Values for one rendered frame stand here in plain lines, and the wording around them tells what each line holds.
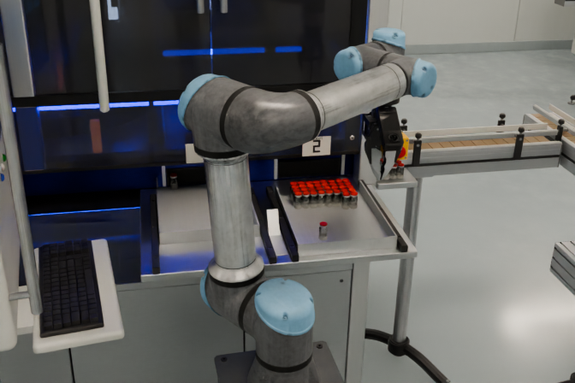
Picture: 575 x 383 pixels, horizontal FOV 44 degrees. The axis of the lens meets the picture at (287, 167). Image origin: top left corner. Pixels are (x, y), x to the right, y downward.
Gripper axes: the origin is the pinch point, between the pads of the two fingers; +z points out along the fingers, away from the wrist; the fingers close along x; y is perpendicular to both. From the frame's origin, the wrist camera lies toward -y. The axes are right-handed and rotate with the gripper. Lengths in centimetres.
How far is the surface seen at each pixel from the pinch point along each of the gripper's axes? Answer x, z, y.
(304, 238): 16.7, 21.2, 9.0
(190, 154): 45, 8, 38
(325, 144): 5.0, 6.9, 38.6
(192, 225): 45, 21, 20
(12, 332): 86, 25, -16
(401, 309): -30, 80, 54
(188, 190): 46, 21, 42
